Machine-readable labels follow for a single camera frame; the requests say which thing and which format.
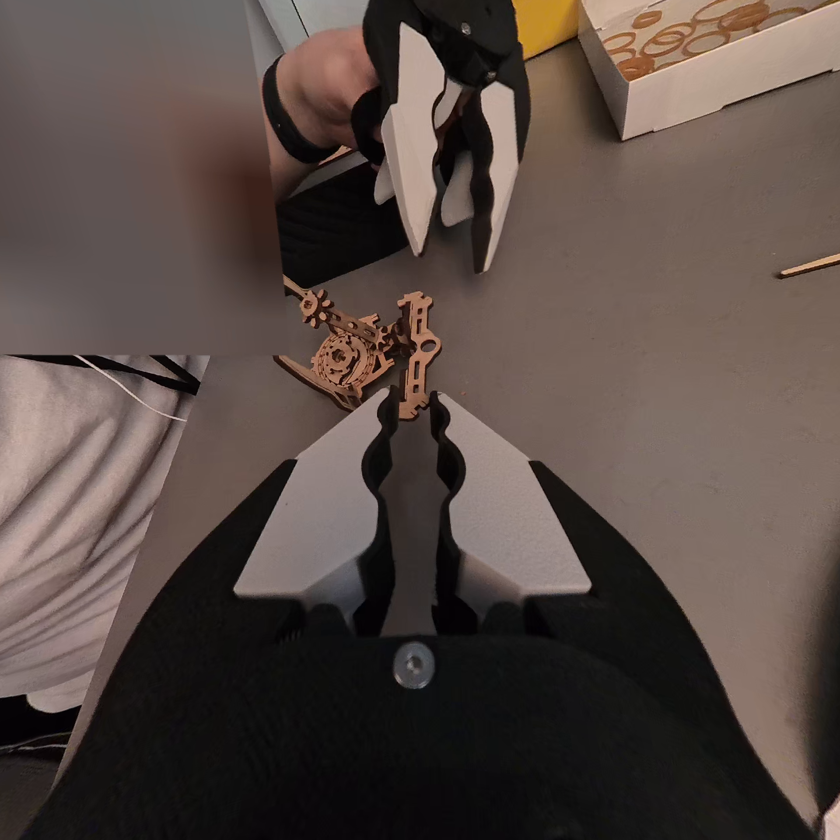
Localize thin white cord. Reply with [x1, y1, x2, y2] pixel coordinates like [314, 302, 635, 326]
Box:
[74, 356, 189, 422]

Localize black striped pants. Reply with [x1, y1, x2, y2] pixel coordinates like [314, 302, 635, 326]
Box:
[0, 694, 81, 765]

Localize black ribbed pad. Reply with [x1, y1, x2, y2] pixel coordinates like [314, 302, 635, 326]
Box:
[276, 161, 411, 280]

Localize white cardboard box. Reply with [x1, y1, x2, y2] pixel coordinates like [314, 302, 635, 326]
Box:
[577, 0, 840, 140]

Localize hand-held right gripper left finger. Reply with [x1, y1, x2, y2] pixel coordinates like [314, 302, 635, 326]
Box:
[234, 387, 400, 636]

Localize thin wooden stick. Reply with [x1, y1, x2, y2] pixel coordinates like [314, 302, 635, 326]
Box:
[780, 252, 840, 280]

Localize person's left hand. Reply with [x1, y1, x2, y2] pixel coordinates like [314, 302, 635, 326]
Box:
[281, 29, 383, 151]

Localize person's left forearm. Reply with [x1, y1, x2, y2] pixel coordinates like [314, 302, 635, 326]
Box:
[270, 128, 317, 201]

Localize wooden sheet with ring cutouts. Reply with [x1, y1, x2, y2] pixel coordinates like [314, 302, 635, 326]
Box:
[600, 0, 823, 81]

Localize yellow plastic bin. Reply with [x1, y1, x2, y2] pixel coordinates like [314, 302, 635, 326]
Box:
[521, 0, 582, 60]

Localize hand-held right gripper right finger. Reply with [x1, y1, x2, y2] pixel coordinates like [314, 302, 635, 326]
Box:
[428, 390, 592, 636]

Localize white shirt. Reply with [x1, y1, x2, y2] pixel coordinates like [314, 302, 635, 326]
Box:
[0, 356, 211, 714]

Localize small wooden model part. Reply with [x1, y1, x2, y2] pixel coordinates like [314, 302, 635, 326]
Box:
[395, 292, 445, 421]

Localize wooden gear model assembly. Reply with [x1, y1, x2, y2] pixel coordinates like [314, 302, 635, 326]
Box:
[274, 274, 398, 413]

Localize black wristband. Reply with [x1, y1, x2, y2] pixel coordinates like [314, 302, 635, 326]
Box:
[261, 52, 342, 166]

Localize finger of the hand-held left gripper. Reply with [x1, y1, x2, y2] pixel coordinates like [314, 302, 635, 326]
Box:
[381, 24, 454, 257]
[459, 80, 521, 275]

